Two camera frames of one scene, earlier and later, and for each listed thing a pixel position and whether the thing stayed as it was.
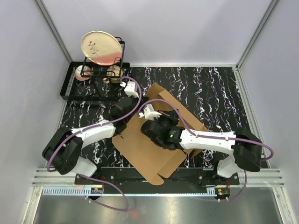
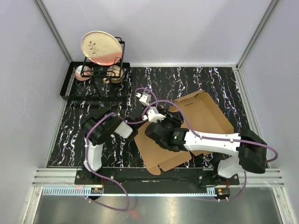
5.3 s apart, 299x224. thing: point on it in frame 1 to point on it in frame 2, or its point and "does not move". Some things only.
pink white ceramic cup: [78, 71] does not move
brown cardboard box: [155, 162] to [199, 112]
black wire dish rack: [86, 80] does not move
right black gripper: [172, 115] does not move
